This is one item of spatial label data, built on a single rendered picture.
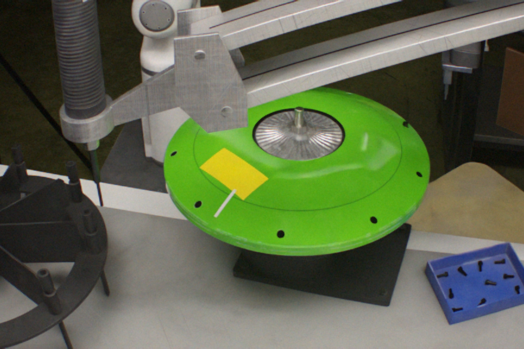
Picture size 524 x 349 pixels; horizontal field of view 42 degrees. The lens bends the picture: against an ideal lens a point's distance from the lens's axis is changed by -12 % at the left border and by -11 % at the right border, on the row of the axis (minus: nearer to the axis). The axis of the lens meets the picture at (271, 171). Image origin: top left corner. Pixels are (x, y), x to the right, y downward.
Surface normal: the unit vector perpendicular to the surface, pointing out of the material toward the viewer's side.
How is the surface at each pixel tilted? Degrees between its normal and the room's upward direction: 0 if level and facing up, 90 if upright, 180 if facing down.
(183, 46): 90
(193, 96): 90
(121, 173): 0
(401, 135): 23
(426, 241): 0
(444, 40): 90
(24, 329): 4
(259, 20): 18
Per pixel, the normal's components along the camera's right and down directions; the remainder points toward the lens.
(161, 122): -0.26, 0.59
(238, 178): -0.17, -0.65
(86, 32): 0.71, 0.42
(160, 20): 0.00, 0.66
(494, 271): -0.01, -0.79
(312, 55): -0.31, -0.74
